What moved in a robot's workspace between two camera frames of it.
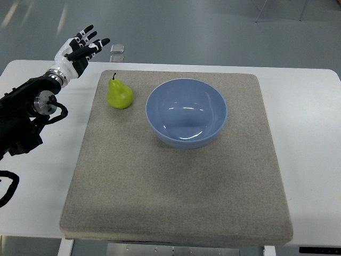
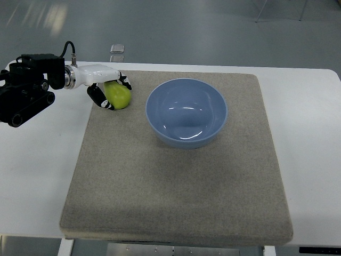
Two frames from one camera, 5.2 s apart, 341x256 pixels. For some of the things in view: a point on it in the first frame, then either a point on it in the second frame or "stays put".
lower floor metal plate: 117,58 stays put
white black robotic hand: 72,58 -> 95,75
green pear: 119,95 stays put
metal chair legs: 266,0 stays put
